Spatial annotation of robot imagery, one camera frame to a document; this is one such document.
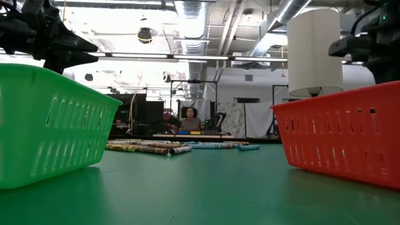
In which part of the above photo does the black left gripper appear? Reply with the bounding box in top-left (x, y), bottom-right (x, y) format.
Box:
top-left (0, 26), bottom-right (99, 75)

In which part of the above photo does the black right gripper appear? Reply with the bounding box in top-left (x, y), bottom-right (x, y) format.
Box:
top-left (327, 29), bottom-right (400, 86)

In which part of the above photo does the teal crayon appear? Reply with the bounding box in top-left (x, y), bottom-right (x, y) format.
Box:
top-left (237, 144), bottom-right (261, 152)
top-left (188, 142), bottom-right (221, 150)

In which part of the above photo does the white cylindrical lamp shade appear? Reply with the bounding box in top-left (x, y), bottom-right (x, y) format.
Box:
top-left (286, 8), bottom-right (344, 98)

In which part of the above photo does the long ceiling light bar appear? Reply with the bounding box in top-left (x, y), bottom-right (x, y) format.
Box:
top-left (87, 52), bottom-right (288, 63)

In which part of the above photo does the green plastic basket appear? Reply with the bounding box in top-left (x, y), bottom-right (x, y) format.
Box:
top-left (0, 63), bottom-right (123, 190)

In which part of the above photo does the red plastic basket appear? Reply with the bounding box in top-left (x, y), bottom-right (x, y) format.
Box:
top-left (270, 80), bottom-right (400, 191)

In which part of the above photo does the black cabinet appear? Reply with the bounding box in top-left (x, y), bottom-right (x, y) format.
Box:
top-left (106, 92), bottom-right (166, 136)

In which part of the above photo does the yellow crayon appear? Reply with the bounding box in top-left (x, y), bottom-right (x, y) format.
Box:
top-left (105, 143), bottom-right (137, 153)

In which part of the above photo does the white hanging sheet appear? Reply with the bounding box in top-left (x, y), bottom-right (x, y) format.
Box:
top-left (217, 99), bottom-right (276, 139)

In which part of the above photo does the person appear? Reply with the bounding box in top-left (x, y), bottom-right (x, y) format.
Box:
top-left (177, 106), bottom-right (204, 133)

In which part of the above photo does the wooden background table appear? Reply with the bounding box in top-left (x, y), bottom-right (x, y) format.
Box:
top-left (152, 133), bottom-right (234, 139)

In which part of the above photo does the green table mat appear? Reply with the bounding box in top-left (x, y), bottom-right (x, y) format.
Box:
top-left (0, 142), bottom-right (400, 225)

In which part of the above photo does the black dome ceiling camera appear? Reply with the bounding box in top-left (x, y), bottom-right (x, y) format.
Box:
top-left (137, 27), bottom-right (153, 44)

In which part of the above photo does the silver ceiling air duct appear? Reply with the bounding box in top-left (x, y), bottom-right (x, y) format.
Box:
top-left (249, 0), bottom-right (313, 59)
top-left (173, 0), bottom-right (209, 98)

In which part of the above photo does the black metal frame stand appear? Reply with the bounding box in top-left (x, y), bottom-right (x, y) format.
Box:
top-left (169, 79), bottom-right (219, 136)

